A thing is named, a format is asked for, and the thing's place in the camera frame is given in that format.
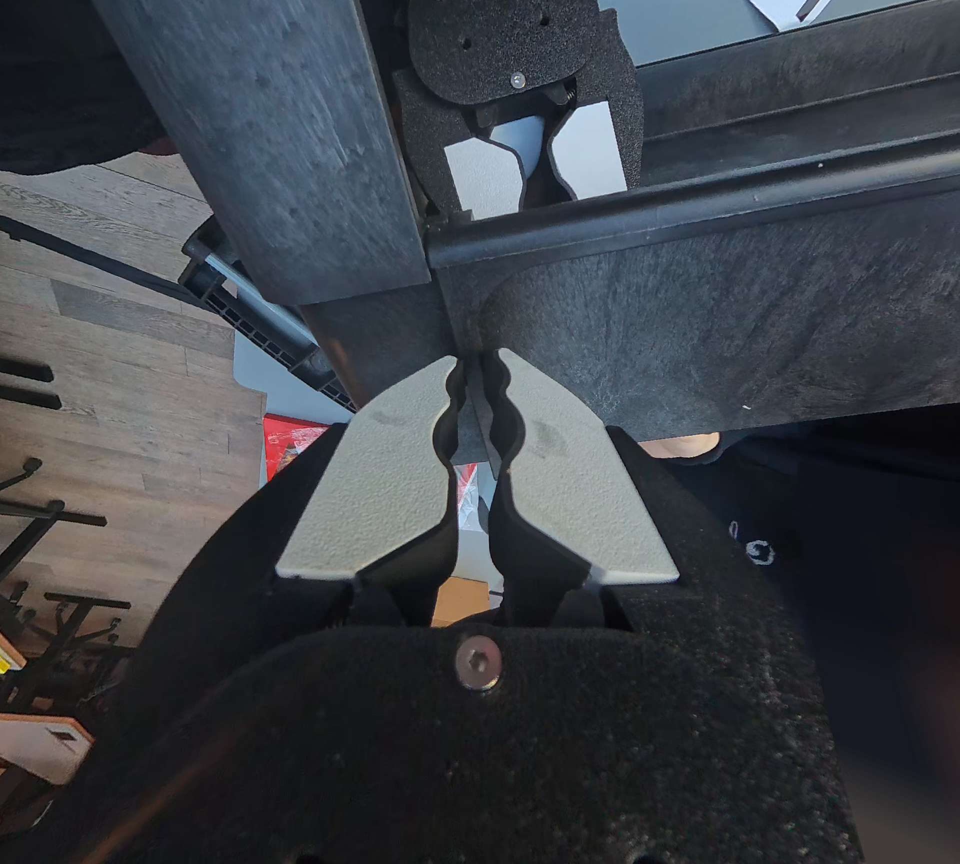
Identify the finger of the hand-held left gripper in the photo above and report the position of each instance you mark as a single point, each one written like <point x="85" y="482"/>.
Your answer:
<point x="484" y="177"/>
<point x="592" y="155"/>

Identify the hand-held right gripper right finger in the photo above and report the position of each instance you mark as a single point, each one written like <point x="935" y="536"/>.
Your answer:
<point x="577" y="496"/>

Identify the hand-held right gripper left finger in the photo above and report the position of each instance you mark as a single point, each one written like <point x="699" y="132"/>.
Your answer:
<point x="367" y="489"/>

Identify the dark grey plastic crate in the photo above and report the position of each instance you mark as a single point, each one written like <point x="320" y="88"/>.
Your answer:
<point x="247" y="113"/>

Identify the red plastic package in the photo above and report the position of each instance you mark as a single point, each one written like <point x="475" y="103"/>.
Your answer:
<point x="289" y="440"/>

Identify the cardboard box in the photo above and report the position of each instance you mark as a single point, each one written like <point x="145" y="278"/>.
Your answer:
<point x="459" y="601"/>

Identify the pale grey board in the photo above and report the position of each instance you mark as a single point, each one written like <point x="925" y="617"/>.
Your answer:
<point x="259" y="369"/>

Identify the black rack with metal rod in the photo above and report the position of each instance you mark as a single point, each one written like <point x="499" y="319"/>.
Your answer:
<point x="255" y="309"/>

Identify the black metal stand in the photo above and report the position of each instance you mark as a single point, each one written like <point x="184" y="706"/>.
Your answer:
<point x="67" y="628"/>
<point x="45" y="515"/>

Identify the black flat bar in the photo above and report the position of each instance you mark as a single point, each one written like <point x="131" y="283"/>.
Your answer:
<point x="22" y="369"/>
<point x="30" y="396"/>

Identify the thin black rod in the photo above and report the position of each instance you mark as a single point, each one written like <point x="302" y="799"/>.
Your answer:
<point x="90" y="252"/>

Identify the wood-edged white board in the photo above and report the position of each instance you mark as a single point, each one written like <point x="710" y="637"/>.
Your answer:
<point x="41" y="748"/>

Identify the dark cloth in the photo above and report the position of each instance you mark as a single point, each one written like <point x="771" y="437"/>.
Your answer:
<point x="60" y="31"/>

